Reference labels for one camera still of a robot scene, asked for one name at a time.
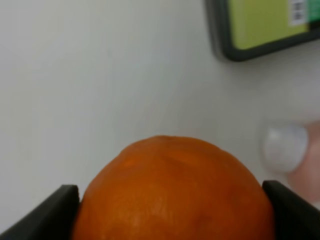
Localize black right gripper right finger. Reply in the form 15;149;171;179
262;180;320;240

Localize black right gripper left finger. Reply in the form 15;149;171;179
0;185;80;240

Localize pink lotion bottle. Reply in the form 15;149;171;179
260;121;320;204

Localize orange tangerine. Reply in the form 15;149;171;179
71;136;276;240

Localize black men's lotion bottle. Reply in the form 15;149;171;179
205;0;320;62

